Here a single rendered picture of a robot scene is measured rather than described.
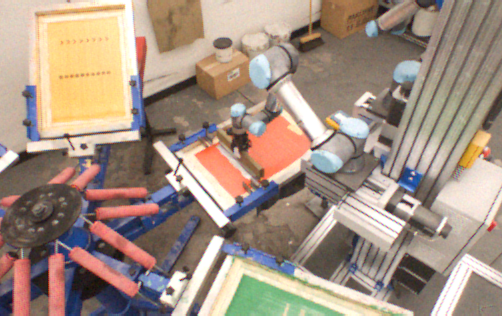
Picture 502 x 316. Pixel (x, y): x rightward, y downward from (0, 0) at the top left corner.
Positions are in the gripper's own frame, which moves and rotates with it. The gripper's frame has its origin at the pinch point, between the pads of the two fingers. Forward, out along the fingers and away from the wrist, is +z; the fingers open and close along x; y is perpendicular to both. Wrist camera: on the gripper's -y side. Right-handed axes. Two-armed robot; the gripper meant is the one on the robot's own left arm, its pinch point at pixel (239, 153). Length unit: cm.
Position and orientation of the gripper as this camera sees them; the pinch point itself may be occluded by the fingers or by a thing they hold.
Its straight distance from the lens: 202.6
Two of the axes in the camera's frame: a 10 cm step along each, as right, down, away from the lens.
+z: 0.2, 6.6, 7.5
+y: 6.1, 5.9, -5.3
